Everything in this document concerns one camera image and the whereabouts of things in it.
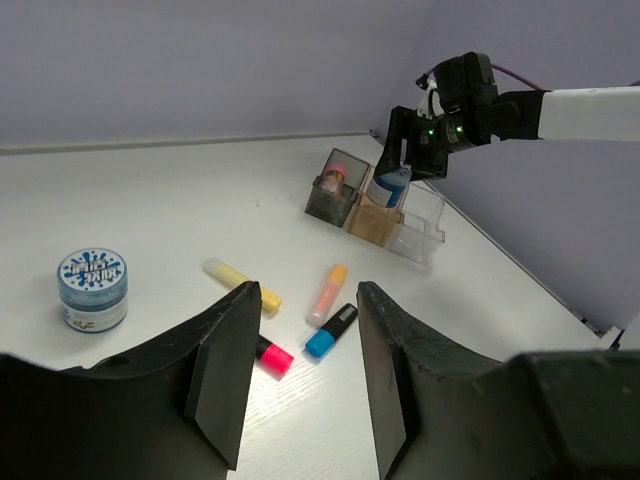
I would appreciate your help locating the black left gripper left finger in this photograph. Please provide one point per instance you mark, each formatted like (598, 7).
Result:
(172, 407)

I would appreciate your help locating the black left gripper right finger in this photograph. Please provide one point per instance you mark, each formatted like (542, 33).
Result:
(442, 411)

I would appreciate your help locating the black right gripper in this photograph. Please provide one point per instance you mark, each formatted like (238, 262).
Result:
(512, 115)

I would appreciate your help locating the blue lidded round jar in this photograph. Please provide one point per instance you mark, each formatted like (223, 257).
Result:
(386, 190)

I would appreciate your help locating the pink capped eraser bottle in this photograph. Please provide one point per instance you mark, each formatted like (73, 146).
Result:
(333, 178)

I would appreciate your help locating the black pink highlighter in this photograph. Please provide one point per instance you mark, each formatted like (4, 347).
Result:
(273, 357)

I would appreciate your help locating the orange highlighter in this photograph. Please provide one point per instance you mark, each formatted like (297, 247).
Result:
(327, 294)

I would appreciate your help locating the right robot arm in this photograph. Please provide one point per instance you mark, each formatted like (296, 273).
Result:
(598, 114)

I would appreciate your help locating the amber plastic bin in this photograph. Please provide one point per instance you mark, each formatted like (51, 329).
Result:
(371, 222)

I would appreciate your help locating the clear plastic bin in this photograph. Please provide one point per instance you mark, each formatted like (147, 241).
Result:
(418, 234)

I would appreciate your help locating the smoky grey plastic bin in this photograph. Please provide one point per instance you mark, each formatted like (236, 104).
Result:
(335, 209)

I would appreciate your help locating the black blue highlighter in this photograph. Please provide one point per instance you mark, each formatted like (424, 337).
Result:
(325, 337)

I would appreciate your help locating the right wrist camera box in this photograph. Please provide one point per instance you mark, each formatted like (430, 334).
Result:
(463, 82)

